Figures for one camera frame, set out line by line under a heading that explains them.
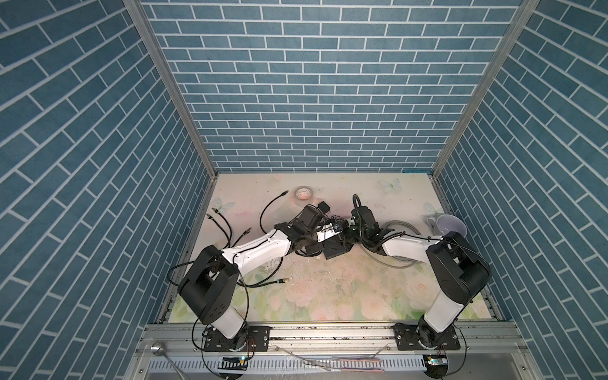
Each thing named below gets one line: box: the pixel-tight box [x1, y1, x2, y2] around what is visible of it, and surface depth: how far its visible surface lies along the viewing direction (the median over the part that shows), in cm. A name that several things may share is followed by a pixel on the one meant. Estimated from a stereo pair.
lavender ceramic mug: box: [426, 213, 468, 239], surface depth 98 cm
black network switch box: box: [322, 233, 355, 260], surface depth 84 cm
